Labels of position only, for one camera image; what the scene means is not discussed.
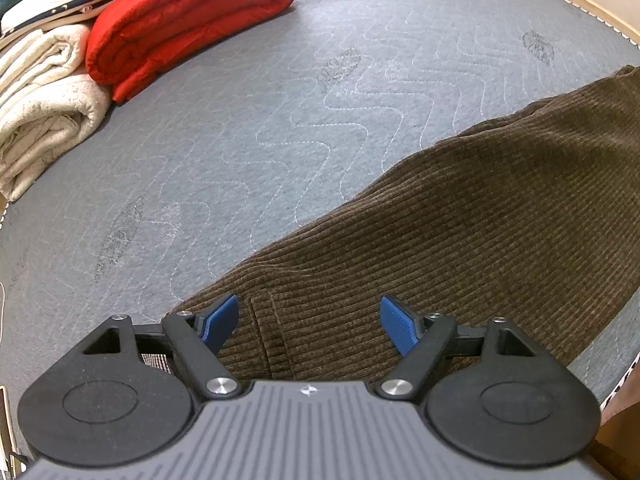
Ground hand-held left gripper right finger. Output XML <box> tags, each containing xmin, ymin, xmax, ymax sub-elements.
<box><xmin>377</xmin><ymin>295</ymin><xmax>549</xmax><ymax>402</ymax></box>

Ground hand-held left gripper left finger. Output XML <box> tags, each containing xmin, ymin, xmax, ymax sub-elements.
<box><xmin>81</xmin><ymin>292</ymin><xmax>242</xmax><ymax>402</ymax></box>

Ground brown corduroy pants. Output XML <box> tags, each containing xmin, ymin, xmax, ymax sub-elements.
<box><xmin>142</xmin><ymin>64</ymin><xmax>640</xmax><ymax>386</ymax></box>

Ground folded cream blanket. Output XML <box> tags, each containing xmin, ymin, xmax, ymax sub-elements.
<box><xmin>0</xmin><ymin>24</ymin><xmax>113</xmax><ymax>201</ymax></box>

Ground folded red blanket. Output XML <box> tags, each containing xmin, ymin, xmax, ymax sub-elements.
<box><xmin>85</xmin><ymin>0</ymin><xmax>297</xmax><ymax>106</ymax></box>

